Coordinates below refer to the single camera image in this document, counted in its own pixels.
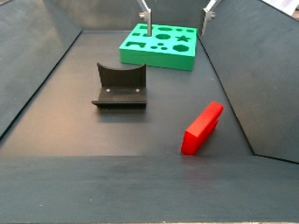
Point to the green foam shape board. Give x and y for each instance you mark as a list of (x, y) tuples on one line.
[(170, 48)]

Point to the red double-square block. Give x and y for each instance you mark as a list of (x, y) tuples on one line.
[(200, 128)]

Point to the black curved stand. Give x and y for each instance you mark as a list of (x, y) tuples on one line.
[(122, 87)]

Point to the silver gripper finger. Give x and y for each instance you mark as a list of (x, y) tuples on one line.
[(208, 14), (146, 15)]

